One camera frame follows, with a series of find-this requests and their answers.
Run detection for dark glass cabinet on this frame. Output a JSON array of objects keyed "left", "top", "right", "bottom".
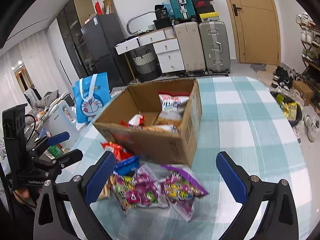
[{"left": 57, "top": 0, "right": 98, "bottom": 78}]

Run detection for teal hard suitcase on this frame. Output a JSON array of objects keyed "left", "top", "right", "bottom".
[{"left": 169, "top": 0, "right": 196, "bottom": 21}]

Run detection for woven laundry basket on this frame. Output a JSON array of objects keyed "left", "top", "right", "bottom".
[{"left": 133, "top": 49, "right": 161, "bottom": 83}]

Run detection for wooden door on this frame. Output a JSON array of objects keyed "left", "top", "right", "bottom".
[{"left": 226, "top": 0, "right": 281, "bottom": 66}]

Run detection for stacked shoe boxes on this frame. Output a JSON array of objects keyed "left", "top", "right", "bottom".
[{"left": 192, "top": 0, "right": 220, "bottom": 22}]

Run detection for black bin with snacks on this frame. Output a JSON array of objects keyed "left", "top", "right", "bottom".
[{"left": 270, "top": 91, "right": 303, "bottom": 127}]

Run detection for checkered teal tablecloth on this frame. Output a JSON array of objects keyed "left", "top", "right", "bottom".
[{"left": 56, "top": 76, "right": 312, "bottom": 239}]

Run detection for SF cardboard box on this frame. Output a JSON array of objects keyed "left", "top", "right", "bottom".
[{"left": 93, "top": 79, "right": 202, "bottom": 166}]

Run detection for purple snack bag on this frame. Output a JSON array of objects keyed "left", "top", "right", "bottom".
[
  {"left": 109, "top": 164, "right": 169, "bottom": 215},
  {"left": 159, "top": 164, "right": 209, "bottom": 222}
]

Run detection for black refrigerator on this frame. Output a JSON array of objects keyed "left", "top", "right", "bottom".
[{"left": 81, "top": 14, "right": 133, "bottom": 90}]

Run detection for white drawer cabinet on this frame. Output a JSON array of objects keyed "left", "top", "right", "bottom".
[{"left": 115, "top": 27, "right": 185, "bottom": 74}]

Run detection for red white balloon snack pack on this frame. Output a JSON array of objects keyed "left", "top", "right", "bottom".
[{"left": 120, "top": 114, "right": 145, "bottom": 129}]

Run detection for beige hard suitcase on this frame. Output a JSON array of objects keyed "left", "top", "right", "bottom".
[{"left": 174, "top": 22, "right": 206, "bottom": 73}]

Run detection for red cookie pack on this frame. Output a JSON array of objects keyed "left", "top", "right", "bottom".
[{"left": 100, "top": 141, "right": 133, "bottom": 162}]

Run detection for blue Doraemon tote bag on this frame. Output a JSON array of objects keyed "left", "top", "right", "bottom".
[{"left": 72, "top": 73, "right": 111, "bottom": 124}]

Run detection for blue cookie pack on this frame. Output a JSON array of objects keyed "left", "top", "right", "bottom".
[{"left": 114, "top": 155, "right": 140, "bottom": 176}]

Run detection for silver hard suitcase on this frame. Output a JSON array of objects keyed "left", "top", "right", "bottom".
[{"left": 199, "top": 21, "right": 231, "bottom": 75}]

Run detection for white red noodle snack bag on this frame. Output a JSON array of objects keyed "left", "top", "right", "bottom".
[{"left": 142, "top": 93, "right": 189, "bottom": 133}]

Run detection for wooden shoe rack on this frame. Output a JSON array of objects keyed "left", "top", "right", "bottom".
[{"left": 296, "top": 12, "right": 319, "bottom": 115}]

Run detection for green drink can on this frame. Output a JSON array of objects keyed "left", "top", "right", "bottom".
[{"left": 47, "top": 145, "right": 63, "bottom": 158}]

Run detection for white electric kettle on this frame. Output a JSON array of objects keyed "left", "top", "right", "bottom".
[{"left": 42, "top": 100, "right": 79, "bottom": 149}]

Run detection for person's left hand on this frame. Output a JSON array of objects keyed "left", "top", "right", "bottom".
[{"left": 13, "top": 187, "right": 42, "bottom": 209}]

